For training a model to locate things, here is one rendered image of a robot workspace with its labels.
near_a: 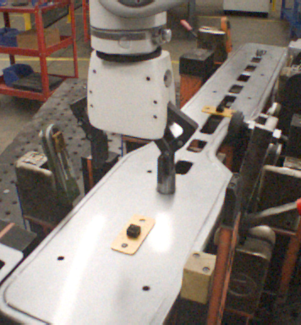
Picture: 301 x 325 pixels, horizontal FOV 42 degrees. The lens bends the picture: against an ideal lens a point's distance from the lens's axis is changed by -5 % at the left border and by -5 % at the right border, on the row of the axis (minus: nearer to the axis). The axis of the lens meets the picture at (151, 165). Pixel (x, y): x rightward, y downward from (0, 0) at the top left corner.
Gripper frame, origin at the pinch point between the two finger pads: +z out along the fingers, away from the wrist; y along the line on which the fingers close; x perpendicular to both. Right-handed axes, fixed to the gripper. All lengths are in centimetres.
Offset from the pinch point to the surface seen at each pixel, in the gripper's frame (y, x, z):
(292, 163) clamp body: -19.6, -17.8, 5.1
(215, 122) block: 0.5, -44.6, 13.9
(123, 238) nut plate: 0.8, 1.7, 11.7
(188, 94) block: 18, -76, 22
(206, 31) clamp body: 20, -102, 7
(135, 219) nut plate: 1.1, -2.9, 11.7
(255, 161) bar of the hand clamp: -15.9, 1.8, -5.4
